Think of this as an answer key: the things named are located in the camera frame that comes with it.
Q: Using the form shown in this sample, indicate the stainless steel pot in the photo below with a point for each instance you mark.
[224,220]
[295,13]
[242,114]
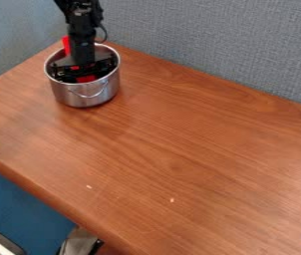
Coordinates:
[87,94]

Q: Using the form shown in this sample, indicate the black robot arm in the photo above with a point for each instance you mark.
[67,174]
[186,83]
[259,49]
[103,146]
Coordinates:
[83,15]

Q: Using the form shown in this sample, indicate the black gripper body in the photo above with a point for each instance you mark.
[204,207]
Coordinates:
[85,52]

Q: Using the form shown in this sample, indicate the grey metal bracket under table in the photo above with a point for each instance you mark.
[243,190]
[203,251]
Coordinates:
[80,243]

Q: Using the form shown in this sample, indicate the red star-shaped block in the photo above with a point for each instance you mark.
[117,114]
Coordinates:
[75,72]

